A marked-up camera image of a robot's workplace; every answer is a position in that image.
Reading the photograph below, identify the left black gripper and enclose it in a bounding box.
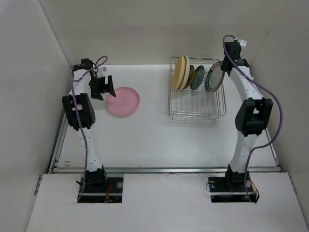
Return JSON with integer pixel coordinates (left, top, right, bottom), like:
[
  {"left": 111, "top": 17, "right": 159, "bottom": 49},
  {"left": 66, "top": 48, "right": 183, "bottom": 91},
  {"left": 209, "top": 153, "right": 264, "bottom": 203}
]
[{"left": 88, "top": 75, "right": 115, "bottom": 101}]

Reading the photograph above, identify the pink plastic plate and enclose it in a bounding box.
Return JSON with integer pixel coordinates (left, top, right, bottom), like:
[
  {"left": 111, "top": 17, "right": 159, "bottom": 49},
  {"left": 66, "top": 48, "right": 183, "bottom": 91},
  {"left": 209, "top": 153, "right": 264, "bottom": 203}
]
[{"left": 106, "top": 87, "right": 140, "bottom": 116}]

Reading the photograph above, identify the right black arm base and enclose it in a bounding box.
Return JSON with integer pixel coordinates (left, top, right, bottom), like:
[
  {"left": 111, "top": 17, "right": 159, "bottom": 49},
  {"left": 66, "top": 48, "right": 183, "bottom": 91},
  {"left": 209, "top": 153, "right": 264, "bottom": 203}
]
[{"left": 206, "top": 176, "right": 260, "bottom": 203}]

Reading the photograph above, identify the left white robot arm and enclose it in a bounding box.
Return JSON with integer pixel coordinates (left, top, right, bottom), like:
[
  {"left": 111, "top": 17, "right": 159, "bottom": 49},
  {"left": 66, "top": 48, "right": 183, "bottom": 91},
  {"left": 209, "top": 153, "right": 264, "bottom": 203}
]
[{"left": 62, "top": 56, "right": 116, "bottom": 193}]

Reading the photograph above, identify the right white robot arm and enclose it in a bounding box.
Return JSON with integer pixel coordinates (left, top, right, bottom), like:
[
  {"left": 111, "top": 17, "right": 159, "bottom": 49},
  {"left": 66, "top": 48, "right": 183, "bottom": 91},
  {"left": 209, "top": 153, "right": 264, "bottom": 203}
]
[{"left": 221, "top": 41, "right": 273, "bottom": 191}]

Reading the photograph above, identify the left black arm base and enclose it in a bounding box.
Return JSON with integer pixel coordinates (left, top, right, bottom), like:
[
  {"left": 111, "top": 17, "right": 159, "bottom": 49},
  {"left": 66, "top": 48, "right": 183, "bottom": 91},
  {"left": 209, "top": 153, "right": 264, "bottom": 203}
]
[{"left": 76, "top": 174, "right": 124, "bottom": 203}]

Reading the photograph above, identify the tan yellow plate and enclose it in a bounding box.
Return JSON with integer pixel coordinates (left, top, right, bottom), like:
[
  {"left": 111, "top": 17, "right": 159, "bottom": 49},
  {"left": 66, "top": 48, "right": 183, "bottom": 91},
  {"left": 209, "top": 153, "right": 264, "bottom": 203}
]
[{"left": 172, "top": 56, "right": 185, "bottom": 89}]

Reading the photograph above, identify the white plate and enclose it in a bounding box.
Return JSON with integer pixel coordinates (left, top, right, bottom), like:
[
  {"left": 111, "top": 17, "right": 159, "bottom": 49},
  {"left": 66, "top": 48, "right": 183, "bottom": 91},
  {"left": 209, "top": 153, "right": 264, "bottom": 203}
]
[{"left": 180, "top": 56, "right": 190, "bottom": 89}]

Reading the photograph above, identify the brown gold plate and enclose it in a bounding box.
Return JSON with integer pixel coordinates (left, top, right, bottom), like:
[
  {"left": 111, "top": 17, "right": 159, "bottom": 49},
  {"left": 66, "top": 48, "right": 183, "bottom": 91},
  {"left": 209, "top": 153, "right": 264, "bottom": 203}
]
[{"left": 184, "top": 65, "right": 195, "bottom": 89}]

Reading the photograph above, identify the dark green plate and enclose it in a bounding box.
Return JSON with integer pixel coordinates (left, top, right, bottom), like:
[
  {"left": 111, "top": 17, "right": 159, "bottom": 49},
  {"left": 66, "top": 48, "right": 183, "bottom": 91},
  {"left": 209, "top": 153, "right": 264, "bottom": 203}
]
[{"left": 190, "top": 65, "right": 205, "bottom": 90}]

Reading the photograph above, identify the blue rimmed grey plate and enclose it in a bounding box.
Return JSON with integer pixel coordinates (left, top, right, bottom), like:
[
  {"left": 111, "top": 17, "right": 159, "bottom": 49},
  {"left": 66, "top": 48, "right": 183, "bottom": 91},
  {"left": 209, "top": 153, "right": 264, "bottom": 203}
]
[{"left": 205, "top": 61, "right": 225, "bottom": 92}]

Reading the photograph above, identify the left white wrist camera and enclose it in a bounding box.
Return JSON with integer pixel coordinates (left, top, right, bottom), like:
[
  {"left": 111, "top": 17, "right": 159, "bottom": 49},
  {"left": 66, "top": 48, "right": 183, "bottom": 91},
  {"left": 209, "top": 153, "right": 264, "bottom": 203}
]
[{"left": 97, "top": 67, "right": 107, "bottom": 76}]

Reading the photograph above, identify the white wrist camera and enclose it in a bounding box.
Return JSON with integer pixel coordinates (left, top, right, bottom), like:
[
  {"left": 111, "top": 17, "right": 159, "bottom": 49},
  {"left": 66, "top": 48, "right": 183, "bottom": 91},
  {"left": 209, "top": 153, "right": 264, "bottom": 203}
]
[
  {"left": 97, "top": 67, "right": 107, "bottom": 76},
  {"left": 238, "top": 39, "right": 247, "bottom": 47}
]

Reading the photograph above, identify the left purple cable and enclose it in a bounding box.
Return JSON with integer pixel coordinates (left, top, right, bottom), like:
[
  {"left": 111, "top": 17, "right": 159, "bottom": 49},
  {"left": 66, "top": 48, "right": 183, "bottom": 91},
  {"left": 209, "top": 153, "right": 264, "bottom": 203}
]
[{"left": 70, "top": 56, "right": 108, "bottom": 202}]

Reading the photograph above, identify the purple cable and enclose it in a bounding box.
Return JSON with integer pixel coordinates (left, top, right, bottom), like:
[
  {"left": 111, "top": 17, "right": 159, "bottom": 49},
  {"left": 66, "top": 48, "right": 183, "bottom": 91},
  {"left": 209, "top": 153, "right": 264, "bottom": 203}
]
[
  {"left": 70, "top": 56, "right": 108, "bottom": 202},
  {"left": 222, "top": 34, "right": 283, "bottom": 203}
]

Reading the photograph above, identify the metal wire dish rack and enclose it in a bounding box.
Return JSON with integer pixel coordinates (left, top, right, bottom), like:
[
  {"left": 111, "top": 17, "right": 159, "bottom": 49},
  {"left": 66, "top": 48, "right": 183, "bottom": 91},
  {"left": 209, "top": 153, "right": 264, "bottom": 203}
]
[{"left": 168, "top": 56, "right": 226, "bottom": 121}]

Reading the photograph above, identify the front aluminium rail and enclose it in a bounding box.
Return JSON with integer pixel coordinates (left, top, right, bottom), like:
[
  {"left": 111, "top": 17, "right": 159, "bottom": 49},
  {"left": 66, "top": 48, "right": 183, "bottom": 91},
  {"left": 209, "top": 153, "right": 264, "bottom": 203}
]
[{"left": 49, "top": 166, "right": 281, "bottom": 174}]

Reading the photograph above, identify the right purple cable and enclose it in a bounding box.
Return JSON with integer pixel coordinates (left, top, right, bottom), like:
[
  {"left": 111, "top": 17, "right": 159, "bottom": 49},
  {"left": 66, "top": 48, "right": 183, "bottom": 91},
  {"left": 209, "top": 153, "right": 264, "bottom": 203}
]
[{"left": 222, "top": 34, "right": 283, "bottom": 203}]

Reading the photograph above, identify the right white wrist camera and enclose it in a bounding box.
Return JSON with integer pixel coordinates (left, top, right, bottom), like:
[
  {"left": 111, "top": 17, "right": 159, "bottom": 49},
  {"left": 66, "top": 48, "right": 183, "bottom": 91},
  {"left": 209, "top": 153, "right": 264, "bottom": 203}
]
[{"left": 238, "top": 39, "right": 247, "bottom": 47}]

